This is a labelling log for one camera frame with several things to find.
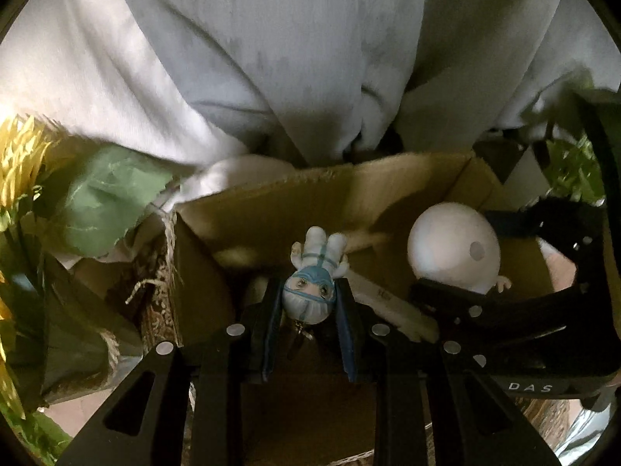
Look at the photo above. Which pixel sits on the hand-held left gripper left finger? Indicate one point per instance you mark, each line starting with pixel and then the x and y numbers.
pixel 271 330

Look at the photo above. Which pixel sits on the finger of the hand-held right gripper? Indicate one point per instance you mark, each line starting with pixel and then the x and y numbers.
pixel 509 308
pixel 558 223

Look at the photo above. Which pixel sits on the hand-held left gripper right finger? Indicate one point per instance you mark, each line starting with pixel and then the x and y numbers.
pixel 347 330

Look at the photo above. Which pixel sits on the long white box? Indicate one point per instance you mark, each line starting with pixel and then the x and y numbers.
pixel 393 301

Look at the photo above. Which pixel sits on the white egg-shaped figure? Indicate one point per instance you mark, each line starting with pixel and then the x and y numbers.
pixel 446 247

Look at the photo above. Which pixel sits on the brown cardboard box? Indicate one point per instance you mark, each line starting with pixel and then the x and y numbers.
pixel 291 204

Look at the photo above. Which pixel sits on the green potted plant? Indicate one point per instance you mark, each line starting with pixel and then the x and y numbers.
pixel 572 170

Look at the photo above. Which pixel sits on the white plant pot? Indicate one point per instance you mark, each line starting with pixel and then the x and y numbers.
pixel 526 174

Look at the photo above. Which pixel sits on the patterned paisley tablecloth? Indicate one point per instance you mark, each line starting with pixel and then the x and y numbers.
pixel 157 272

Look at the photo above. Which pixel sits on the green ribbed vase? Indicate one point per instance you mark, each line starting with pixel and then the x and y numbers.
pixel 73 340

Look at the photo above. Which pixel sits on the grey curtain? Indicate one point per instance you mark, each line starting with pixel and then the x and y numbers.
pixel 315 58

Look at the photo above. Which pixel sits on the artificial sunflower bouquet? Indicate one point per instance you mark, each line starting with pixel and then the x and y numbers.
pixel 19 165

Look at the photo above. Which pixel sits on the pale beige curtain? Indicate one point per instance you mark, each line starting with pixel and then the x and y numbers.
pixel 73 82

